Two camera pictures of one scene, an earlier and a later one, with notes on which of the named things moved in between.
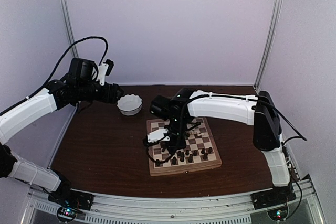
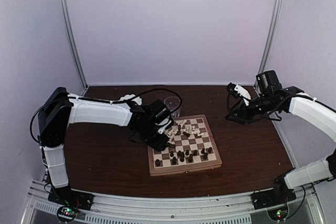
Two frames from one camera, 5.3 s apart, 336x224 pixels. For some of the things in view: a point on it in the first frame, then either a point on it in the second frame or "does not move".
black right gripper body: [181, 142] to [266, 105]
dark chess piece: [190, 160] does not move
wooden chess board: [200, 152] does not move
